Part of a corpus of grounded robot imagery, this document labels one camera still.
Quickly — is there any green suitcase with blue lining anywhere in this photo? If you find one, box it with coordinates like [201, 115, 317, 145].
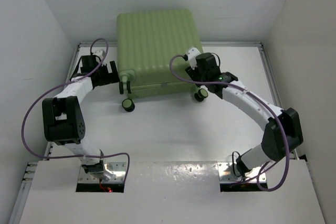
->
[117, 9, 203, 112]

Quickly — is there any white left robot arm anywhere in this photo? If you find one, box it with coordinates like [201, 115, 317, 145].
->
[42, 55, 120, 181]

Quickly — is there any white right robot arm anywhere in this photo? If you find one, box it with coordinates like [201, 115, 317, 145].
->
[183, 49, 303, 175]

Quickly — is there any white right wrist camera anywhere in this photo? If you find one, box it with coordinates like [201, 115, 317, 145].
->
[183, 47, 201, 69]

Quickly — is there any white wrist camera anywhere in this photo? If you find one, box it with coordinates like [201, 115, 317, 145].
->
[94, 49, 106, 57]
[183, 47, 201, 69]

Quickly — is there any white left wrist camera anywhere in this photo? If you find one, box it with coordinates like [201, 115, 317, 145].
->
[94, 49, 106, 57]

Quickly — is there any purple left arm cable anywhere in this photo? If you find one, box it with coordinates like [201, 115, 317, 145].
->
[20, 38, 130, 183]

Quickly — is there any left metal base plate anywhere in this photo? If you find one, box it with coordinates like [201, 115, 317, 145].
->
[78, 162, 127, 184]

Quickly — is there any metal base plate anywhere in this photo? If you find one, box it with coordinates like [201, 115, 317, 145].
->
[78, 162, 127, 184]
[217, 162, 261, 184]

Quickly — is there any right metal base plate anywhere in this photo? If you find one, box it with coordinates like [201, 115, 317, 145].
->
[217, 162, 261, 184]

